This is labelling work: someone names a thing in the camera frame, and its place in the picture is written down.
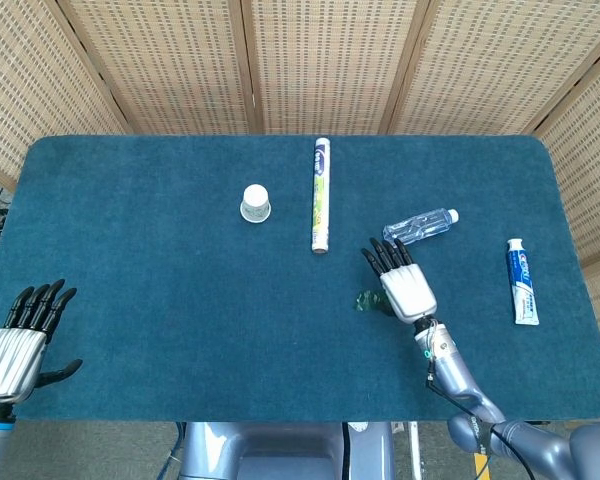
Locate white paper cup leaf print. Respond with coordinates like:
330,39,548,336
239,184,272,224

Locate grey robot torso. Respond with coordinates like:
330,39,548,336
179,421,396,480

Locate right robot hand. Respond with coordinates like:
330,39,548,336
361,237,439,326

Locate plastic wrap roll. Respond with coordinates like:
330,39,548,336
310,137,332,255

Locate small green object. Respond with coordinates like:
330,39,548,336
352,289,392,315

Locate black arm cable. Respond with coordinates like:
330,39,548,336
426,372,536,480

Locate woven bamboo folding screen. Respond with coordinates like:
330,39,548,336
0,0,600,354

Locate clear plastic water bottle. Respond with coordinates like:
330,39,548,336
382,208,461,250

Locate blue white toothpaste tube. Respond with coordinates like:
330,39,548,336
505,238,541,326

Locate blue cable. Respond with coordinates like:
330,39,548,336
158,422,187,480

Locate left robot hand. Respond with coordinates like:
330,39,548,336
0,278,84,404

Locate teal table mat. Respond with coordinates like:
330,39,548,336
0,134,600,423

